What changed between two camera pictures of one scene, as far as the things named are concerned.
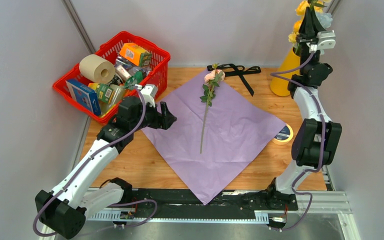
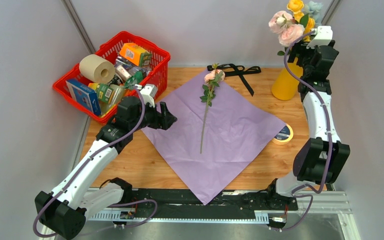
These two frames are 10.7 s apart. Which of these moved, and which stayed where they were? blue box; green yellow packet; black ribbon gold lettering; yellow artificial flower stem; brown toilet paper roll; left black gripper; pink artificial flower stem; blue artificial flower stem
Moved: blue artificial flower stem; yellow artificial flower stem; pink artificial flower stem
Stayed: left black gripper; green yellow packet; blue box; black ribbon gold lettering; brown toilet paper roll
